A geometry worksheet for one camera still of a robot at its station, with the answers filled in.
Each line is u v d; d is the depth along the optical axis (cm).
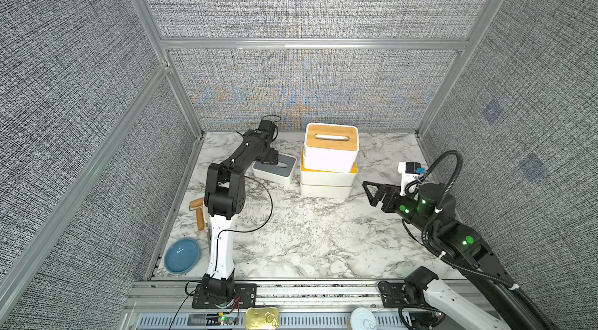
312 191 90
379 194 59
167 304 72
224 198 59
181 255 81
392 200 58
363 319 65
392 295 73
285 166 102
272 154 94
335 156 76
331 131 78
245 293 73
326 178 83
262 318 66
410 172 59
